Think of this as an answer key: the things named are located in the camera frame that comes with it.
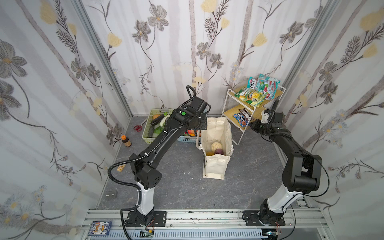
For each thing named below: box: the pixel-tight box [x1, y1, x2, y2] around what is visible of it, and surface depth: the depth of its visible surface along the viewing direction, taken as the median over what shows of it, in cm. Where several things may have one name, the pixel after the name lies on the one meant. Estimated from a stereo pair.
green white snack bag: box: [250, 79, 257, 90], surface depth 88 cm
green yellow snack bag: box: [234, 87, 266, 107], surface depth 81 cm
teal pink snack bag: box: [255, 73, 281, 101], surface depth 86 cm
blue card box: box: [87, 220, 113, 236], surface depth 71 cm
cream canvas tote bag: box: [196, 117, 234, 180], surface depth 89 cm
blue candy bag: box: [233, 113, 249, 128], surface depth 97 cm
